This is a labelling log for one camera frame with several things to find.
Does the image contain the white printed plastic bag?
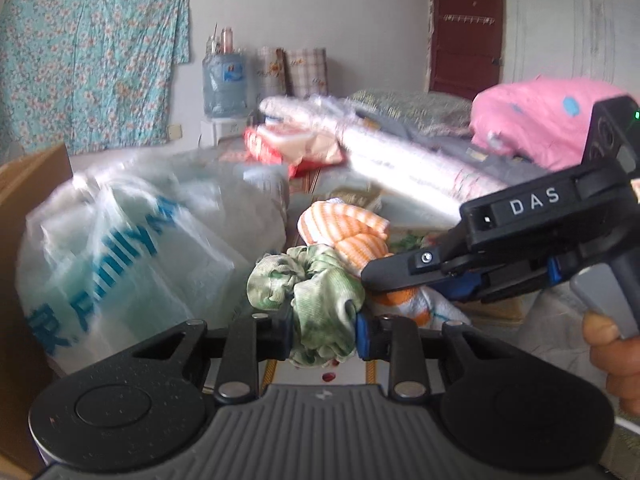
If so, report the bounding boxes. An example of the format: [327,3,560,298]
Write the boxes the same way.
[15,151,292,362]

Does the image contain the red printed package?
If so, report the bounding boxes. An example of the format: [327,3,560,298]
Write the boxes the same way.
[243,124,349,179]

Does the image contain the orange striped sock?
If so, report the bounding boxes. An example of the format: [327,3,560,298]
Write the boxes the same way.
[297,198,472,332]

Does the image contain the blue water jug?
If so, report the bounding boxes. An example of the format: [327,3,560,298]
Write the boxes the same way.
[201,50,250,121]

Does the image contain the green fabric scrunchie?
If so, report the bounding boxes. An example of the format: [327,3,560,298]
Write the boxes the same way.
[246,244,367,367]

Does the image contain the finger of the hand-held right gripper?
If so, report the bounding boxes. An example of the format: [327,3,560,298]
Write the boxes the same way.
[360,224,472,294]
[424,256,572,306]

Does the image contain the checked patterned roll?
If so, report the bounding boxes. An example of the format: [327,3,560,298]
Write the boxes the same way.
[284,47,329,99]

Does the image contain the pink soft pillow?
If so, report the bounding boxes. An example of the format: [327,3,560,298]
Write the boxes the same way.
[469,75,637,174]

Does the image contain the metal hook rack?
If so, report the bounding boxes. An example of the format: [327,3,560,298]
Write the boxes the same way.
[440,13,496,27]

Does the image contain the floral patterned roll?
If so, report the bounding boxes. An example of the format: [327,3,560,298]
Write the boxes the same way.
[254,45,289,99]

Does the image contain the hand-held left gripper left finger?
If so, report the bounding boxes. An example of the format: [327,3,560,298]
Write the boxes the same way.
[130,304,297,407]

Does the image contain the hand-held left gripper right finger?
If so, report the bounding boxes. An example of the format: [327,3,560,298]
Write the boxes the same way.
[355,311,502,403]

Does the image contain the teal floral wall cloth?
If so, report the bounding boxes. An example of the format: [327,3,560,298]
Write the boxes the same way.
[0,0,192,157]

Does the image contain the grey blanket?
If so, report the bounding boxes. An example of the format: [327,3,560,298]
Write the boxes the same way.
[360,114,552,182]

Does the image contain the brown cardboard box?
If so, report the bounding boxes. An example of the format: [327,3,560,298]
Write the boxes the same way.
[0,142,77,477]

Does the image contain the person's right hand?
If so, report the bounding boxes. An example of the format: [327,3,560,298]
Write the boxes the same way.
[582,311,640,416]

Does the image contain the white floral quilt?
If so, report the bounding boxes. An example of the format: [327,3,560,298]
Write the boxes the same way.
[259,94,512,222]

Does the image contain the green patterned pillow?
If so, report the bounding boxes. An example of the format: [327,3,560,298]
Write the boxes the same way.
[347,88,474,137]

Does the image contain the dark red door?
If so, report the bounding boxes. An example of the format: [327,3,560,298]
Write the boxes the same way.
[428,0,505,102]

